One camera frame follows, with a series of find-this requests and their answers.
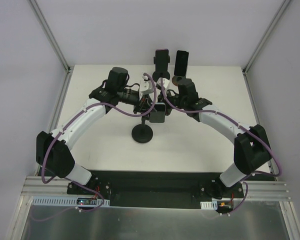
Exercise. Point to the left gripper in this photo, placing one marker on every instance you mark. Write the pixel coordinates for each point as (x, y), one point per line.
(142, 105)

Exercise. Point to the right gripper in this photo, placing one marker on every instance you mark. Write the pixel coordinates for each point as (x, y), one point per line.
(168, 104)

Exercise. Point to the black stand with wooden base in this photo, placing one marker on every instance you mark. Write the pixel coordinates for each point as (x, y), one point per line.
(176, 80)

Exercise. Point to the white-edged phone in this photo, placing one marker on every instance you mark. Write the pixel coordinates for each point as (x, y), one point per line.
(158, 113)

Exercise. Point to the black round-base clamp stand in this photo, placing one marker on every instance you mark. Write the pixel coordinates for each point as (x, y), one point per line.
(157, 75)

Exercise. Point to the tall black clamp stand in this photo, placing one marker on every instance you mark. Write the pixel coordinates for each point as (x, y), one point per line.
(142, 133)

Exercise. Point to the black phone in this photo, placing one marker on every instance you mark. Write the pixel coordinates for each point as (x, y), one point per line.
(181, 63)

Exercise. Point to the purple phone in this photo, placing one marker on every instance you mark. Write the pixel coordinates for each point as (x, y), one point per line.
(161, 60)

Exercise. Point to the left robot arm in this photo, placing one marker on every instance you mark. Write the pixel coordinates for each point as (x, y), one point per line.
(53, 149)

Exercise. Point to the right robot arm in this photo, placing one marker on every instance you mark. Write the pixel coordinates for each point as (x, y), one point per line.
(251, 145)

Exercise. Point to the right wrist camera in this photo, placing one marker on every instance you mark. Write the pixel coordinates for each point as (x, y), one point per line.
(165, 83)

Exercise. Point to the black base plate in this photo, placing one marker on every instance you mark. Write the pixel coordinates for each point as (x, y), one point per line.
(171, 190)

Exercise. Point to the right white cable duct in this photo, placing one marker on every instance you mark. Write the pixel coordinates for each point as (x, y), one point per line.
(216, 204)

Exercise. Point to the white cable duct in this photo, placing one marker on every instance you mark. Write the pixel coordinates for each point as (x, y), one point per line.
(216, 204)
(59, 201)

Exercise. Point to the left white cable duct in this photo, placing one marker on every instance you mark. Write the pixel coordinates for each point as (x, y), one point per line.
(59, 201)

